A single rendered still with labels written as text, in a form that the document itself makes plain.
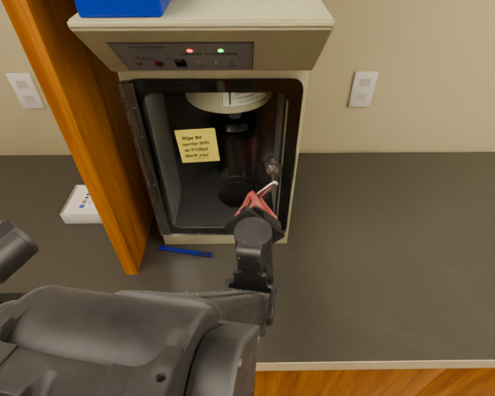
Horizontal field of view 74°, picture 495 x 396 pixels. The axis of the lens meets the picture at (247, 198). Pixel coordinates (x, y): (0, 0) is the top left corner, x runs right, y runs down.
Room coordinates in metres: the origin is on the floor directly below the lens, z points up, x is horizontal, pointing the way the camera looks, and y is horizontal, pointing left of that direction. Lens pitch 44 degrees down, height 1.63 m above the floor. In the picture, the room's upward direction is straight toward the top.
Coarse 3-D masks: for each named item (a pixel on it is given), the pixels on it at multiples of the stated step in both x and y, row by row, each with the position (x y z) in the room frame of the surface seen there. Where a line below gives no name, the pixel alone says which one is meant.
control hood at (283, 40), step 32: (192, 0) 0.52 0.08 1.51; (224, 0) 0.52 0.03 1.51; (256, 0) 0.52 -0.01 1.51; (288, 0) 0.52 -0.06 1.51; (320, 0) 0.52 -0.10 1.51; (96, 32) 0.43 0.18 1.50; (128, 32) 0.43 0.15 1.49; (160, 32) 0.43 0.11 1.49; (192, 32) 0.43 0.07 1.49; (224, 32) 0.43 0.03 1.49; (256, 32) 0.43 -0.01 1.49; (288, 32) 0.43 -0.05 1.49; (320, 32) 0.44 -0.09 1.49; (256, 64) 0.50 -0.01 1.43; (288, 64) 0.50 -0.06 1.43
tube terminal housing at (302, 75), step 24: (120, 72) 0.54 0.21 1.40; (144, 72) 0.54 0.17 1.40; (168, 72) 0.54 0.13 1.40; (192, 72) 0.54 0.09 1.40; (216, 72) 0.54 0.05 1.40; (240, 72) 0.54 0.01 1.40; (264, 72) 0.54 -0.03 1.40; (288, 72) 0.54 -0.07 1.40; (288, 216) 0.54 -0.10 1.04; (168, 240) 0.54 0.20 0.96; (192, 240) 0.54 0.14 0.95; (216, 240) 0.54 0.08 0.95
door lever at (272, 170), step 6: (270, 168) 0.53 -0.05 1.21; (276, 168) 0.53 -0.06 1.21; (270, 174) 0.51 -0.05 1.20; (270, 180) 0.49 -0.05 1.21; (276, 180) 0.49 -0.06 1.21; (264, 186) 0.49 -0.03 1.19; (270, 186) 0.48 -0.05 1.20; (276, 186) 0.48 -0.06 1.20; (258, 192) 0.48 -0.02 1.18; (264, 192) 0.48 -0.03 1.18; (258, 198) 0.48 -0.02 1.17
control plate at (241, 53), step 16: (112, 48) 0.46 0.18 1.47; (128, 48) 0.46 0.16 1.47; (144, 48) 0.46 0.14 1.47; (160, 48) 0.46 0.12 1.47; (176, 48) 0.46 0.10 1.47; (192, 48) 0.46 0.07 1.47; (208, 48) 0.46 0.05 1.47; (224, 48) 0.46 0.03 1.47; (240, 48) 0.46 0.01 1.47; (128, 64) 0.49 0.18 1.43; (144, 64) 0.49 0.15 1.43; (192, 64) 0.50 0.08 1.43; (208, 64) 0.50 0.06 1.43; (224, 64) 0.50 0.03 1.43; (240, 64) 0.50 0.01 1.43
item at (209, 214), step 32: (160, 96) 0.53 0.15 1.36; (192, 96) 0.53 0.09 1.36; (224, 96) 0.53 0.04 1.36; (256, 96) 0.53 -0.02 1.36; (288, 96) 0.53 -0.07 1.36; (160, 128) 0.53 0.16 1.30; (192, 128) 0.53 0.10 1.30; (224, 128) 0.53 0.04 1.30; (256, 128) 0.53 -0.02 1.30; (288, 128) 0.53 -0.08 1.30; (160, 160) 0.53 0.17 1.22; (224, 160) 0.53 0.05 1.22; (256, 160) 0.53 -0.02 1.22; (288, 160) 0.53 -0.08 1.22; (160, 192) 0.53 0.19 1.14; (192, 192) 0.53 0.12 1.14; (224, 192) 0.53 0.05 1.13; (288, 192) 0.53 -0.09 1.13; (192, 224) 0.53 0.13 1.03
